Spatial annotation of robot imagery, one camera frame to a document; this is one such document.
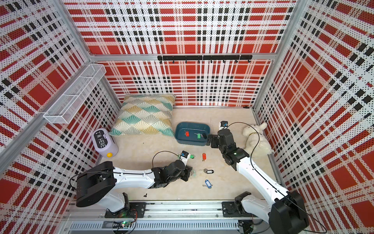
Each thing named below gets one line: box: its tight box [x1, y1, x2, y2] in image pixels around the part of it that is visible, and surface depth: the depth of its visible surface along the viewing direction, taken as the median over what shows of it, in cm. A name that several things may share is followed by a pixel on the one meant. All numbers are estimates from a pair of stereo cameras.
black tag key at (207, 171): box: [198, 168, 215, 174], surface depth 88 cm
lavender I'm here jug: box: [91, 127, 119, 159], surface depth 91 cm
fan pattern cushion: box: [109, 93, 177, 137], surface depth 97 cm
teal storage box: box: [174, 121, 211, 147], surface depth 106 cm
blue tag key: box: [202, 179, 213, 189], surface depth 84 cm
